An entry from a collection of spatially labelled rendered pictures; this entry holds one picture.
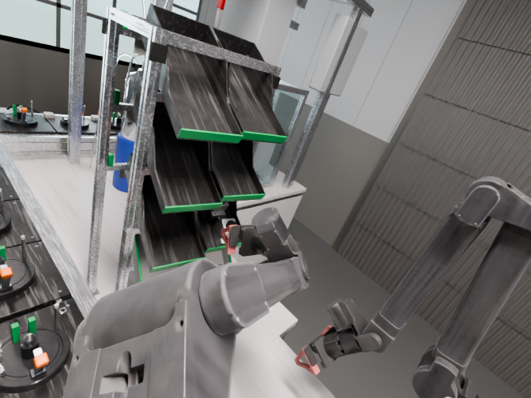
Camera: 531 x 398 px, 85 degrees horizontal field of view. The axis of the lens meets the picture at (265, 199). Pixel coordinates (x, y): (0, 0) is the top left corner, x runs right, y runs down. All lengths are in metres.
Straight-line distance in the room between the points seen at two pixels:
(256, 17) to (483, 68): 1.92
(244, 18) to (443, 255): 1.41
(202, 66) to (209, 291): 0.63
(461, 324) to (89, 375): 0.62
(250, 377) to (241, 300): 0.82
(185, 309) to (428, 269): 0.56
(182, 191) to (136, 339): 0.50
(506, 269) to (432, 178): 2.35
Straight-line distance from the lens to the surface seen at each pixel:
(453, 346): 0.72
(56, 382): 0.83
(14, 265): 1.04
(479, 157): 2.91
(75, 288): 0.99
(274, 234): 0.54
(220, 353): 0.19
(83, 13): 1.64
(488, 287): 0.66
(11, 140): 1.83
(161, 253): 0.74
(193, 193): 0.66
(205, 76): 0.72
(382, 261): 3.26
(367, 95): 3.24
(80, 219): 1.41
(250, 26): 1.66
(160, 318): 0.18
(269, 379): 1.03
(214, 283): 0.18
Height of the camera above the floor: 1.69
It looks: 26 degrees down
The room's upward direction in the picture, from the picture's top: 21 degrees clockwise
